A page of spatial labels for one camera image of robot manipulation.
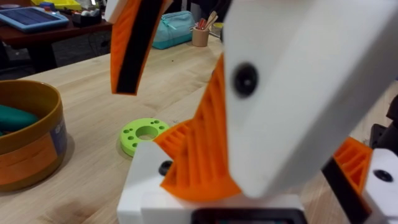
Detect green disc with holes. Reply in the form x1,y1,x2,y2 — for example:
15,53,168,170
119,118,171,157

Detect black box with small items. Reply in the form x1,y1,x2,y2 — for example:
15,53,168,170
72,8,103,28

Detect brown round tub with toys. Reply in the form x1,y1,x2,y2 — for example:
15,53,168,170
0,79,68,192

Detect white orange finger of the right gripper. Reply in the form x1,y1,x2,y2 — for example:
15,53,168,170
153,0,398,202
104,0,174,96

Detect left gripper white orange right finger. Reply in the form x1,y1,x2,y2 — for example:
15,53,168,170
321,136,398,224

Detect yellow box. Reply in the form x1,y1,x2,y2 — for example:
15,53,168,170
30,0,83,12

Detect left gripper bare white left finger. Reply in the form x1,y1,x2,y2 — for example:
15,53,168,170
117,141,175,224

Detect dark wooden side table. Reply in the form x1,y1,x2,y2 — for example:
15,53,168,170
0,12,113,74

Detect teal zip pouch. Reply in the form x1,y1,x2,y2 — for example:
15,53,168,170
151,10,197,50

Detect beige cup with sticks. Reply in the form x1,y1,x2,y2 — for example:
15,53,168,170
191,10,219,48

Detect blue flat tray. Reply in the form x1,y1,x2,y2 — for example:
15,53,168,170
0,6,70,34

